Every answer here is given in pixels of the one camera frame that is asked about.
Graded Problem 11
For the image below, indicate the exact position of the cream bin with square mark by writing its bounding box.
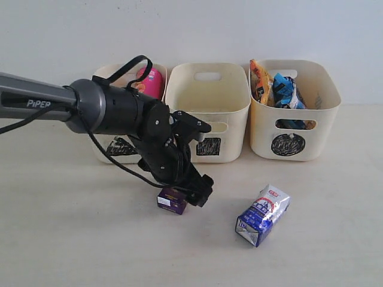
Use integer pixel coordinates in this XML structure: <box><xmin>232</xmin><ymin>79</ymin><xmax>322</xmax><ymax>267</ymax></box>
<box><xmin>165</xmin><ymin>63</ymin><xmax>251</xmax><ymax>163</ymax></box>

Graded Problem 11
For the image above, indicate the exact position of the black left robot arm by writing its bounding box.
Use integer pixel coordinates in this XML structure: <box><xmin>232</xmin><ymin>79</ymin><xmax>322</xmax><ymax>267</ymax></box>
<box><xmin>1</xmin><ymin>73</ymin><xmax>214</xmax><ymax>206</ymax></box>

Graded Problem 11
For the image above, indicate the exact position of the pink chips can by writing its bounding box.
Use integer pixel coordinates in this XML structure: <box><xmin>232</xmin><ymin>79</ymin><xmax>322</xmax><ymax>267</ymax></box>
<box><xmin>133</xmin><ymin>68</ymin><xmax>163</xmax><ymax>99</ymax></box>

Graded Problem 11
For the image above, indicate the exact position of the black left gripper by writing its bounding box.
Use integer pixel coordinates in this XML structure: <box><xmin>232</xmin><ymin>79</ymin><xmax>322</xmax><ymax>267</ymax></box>
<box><xmin>128</xmin><ymin>125</ymin><xmax>214</xmax><ymax>207</ymax></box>

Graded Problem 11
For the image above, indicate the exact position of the purple small box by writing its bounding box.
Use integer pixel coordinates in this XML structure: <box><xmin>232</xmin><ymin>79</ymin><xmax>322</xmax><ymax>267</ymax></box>
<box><xmin>157</xmin><ymin>188</ymin><xmax>187</xmax><ymax>215</ymax></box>

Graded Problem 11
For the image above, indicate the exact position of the blue white milk carton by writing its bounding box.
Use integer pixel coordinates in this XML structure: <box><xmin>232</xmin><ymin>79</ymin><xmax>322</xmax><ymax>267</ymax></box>
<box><xmin>235</xmin><ymin>184</ymin><xmax>291</xmax><ymax>248</ymax></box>

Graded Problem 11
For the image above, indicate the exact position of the blue black noodle bag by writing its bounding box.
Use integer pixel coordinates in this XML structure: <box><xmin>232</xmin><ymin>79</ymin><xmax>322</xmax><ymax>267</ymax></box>
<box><xmin>272</xmin><ymin>73</ymin><xmax>315</xmax><ymax>130</ymax></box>

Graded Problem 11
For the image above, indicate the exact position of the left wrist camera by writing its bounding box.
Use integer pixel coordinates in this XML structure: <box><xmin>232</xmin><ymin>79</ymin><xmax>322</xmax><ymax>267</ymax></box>
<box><xmin>171</xmin><ymin>111</ymin><xmax>212</xmax><ymax>144</ymax></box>

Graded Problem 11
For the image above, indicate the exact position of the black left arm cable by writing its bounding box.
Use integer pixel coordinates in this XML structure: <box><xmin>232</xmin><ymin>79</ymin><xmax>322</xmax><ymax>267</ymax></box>
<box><xmin>0</xmin><ymin>54</ymin><xmax>180</xmax><ymax>190</ymax></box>

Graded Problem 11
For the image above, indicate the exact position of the orange snack bag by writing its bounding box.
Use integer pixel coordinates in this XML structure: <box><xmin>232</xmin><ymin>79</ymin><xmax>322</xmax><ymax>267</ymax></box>
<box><xmin>250</xmin><ymin>59</ymin><xmax>274</xmax><ymax>106</ymax></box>

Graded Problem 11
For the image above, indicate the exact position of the cream bin with circle mark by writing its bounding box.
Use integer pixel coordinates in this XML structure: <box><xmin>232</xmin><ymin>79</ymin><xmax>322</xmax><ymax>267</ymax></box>
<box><xmin>250</xmin><ymin>59</ymin><xmax>342</xmax><ymax>161</ymax></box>

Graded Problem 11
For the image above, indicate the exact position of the cream bin with triangle mark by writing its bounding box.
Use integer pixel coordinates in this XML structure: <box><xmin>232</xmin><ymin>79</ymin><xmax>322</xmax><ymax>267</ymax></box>
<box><xmin>91</xmin><ymin>63</ymin><xmax>168</xmax><ymax>164</ymax></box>

